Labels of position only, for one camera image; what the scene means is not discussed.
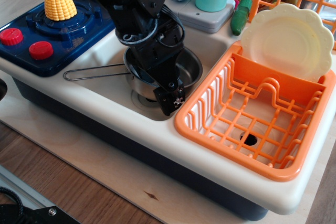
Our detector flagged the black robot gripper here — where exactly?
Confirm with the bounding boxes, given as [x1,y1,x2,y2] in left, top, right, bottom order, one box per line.
[114,14,185,116]

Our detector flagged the small stainless steel pan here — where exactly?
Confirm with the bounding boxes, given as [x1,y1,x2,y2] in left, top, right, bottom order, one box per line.
[63,48,203,101]

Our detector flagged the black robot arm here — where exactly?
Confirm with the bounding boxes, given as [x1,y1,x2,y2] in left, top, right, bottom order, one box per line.
[97,0,185,115]

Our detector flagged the cream toy kitchen sink unit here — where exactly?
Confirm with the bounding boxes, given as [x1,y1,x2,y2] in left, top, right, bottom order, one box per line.
[0,0,336,221]

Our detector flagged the orange plastic drying rack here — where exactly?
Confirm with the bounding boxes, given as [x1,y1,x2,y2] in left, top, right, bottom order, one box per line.
[175,42,335,182]

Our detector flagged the green toy vegetable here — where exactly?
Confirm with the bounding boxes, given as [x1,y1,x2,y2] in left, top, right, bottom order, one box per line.
[230,0,252,36]

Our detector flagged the grey toy faucet base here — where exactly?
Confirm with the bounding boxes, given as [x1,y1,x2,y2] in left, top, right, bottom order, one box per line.
[165,0,235,33]

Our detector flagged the cream scalloped plastic plate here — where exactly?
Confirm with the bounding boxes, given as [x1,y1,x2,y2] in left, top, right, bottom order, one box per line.
[240,4,334,82]

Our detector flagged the red stove knob right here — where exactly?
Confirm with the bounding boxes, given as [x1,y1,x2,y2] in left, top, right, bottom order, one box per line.
[29,41,54,60]

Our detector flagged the red stove knob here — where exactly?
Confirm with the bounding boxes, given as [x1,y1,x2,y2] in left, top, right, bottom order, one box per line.
[29,41,54,60]
[0,28,24,46]

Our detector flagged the yellow toy corn cob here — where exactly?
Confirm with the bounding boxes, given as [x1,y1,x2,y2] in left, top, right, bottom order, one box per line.
[44,0,77,22]

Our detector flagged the navy blue toy stove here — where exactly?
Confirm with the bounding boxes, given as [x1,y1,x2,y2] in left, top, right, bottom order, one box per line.
[1,0,115,77]

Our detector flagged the red stove knob left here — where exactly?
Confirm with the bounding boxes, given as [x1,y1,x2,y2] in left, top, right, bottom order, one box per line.
[0,28,24,46]

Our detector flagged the black bracket with screw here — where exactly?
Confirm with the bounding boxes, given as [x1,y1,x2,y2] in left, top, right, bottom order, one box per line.
[24,206,80,224]

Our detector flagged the black braided cable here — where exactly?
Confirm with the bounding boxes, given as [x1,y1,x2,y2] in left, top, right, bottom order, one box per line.
[0,186,24,224]

